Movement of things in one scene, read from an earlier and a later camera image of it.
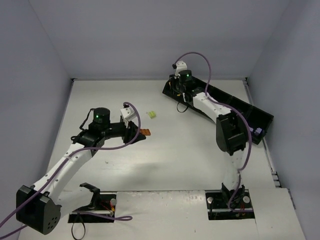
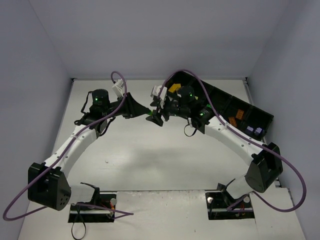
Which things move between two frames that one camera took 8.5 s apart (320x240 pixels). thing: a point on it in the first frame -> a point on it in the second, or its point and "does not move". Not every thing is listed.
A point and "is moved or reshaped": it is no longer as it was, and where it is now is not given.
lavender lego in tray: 258,131 does not move
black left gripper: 131,133 -> 128,105
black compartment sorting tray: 219,103 does not move
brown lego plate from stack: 145,131 is moved or reshaped
